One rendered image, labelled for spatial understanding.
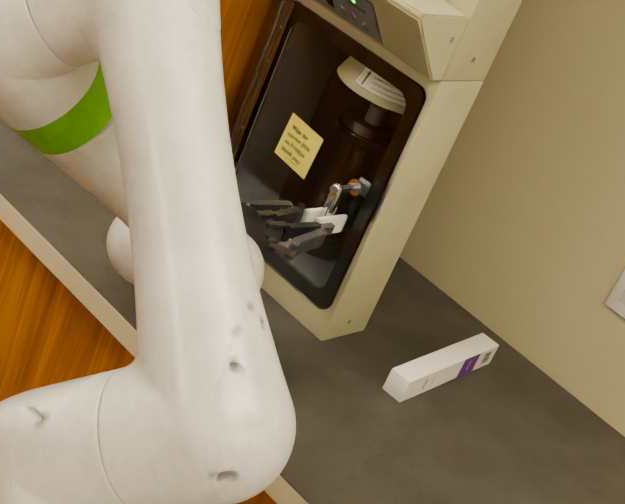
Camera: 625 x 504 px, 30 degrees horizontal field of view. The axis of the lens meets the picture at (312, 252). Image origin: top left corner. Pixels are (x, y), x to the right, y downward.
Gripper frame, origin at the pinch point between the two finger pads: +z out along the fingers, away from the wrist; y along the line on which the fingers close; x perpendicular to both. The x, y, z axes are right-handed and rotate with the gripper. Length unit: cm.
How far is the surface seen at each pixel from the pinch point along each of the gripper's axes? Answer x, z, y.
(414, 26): -34.2, -4.6, -3.9
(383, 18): -32.1, -2.5, 2.7
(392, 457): 20.4, -4.4, -30.3
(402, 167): -12.3, 5.7, -5.3
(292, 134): -6.2, 4.4, 14.9
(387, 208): -4.9, 6.8, -5.3
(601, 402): 19, 49, -36
